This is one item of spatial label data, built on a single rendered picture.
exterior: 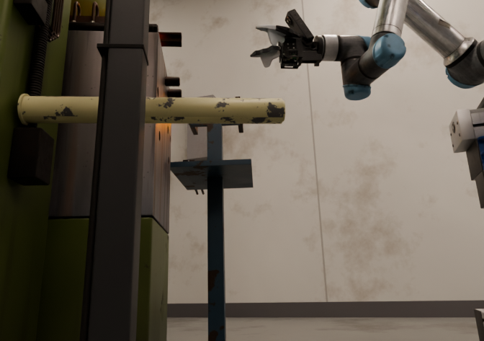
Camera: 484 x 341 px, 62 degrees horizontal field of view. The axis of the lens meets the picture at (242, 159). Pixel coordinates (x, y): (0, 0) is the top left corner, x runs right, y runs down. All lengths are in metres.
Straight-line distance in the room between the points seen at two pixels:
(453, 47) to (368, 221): 2.35
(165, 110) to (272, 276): 3.11
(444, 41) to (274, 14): 3.19
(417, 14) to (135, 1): 1.08
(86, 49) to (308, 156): 2.96
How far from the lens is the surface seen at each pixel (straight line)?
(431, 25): 1.48
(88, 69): 1.02
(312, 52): 1.22
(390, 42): 1.10
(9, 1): 0.80
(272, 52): 1.27
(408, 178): 3.70
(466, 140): 1.27
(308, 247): 3.65
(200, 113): 0.69
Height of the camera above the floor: 0.34
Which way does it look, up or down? 16 degrees up
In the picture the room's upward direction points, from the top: 2 degrees counter-clockwise
